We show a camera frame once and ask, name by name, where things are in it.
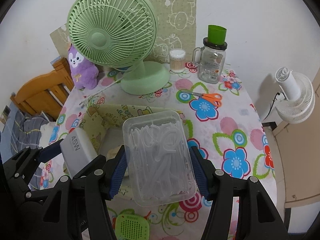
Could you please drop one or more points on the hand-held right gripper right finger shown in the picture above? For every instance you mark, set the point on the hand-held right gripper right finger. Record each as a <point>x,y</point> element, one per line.
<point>200,175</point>

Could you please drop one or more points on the clear floss pick box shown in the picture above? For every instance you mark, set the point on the clear floss pick box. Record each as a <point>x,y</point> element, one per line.
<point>155,160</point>

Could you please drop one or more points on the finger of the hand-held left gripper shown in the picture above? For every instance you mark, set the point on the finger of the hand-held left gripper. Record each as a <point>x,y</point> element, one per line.
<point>50,152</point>
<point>90,166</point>

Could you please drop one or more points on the white charger block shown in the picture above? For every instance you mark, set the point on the white charger block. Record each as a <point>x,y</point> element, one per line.
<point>75,152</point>

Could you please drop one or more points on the yellow cartoon storage box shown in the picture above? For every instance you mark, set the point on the yellow cartoon storage box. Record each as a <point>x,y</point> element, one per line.
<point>110,120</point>

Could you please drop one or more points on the grey plaid blanket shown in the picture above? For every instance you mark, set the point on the grey plaid blanket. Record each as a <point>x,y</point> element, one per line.
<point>25,130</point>

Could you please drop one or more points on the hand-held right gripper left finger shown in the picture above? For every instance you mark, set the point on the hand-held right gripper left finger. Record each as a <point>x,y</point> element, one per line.
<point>116,177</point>

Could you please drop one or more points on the floral tablecloth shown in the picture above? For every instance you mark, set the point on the floral tablecloth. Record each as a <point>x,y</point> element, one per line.
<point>225,130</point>

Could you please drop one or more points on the green desk fan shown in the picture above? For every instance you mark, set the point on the green desk fan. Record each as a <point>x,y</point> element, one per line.
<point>105,30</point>

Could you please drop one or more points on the purple plush toy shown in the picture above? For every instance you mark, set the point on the purple plush toy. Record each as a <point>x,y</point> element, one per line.
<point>82,72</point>

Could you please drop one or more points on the glass mug jar green lid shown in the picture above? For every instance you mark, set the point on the glass mug jar green lid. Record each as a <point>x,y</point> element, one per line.
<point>210,65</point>

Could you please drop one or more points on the white standing fan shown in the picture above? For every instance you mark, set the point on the white standing fan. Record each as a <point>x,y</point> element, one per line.
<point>300,100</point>

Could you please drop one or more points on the green perforated panda case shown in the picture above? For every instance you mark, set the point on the green perforated panda case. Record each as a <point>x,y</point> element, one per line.
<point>132,227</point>

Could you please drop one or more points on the beige door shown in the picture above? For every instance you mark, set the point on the beige door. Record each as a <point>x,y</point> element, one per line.
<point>300,155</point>

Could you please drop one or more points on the wooden bed headboard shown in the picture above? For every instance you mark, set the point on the wooden bed headboard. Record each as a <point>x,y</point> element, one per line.
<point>37,95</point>

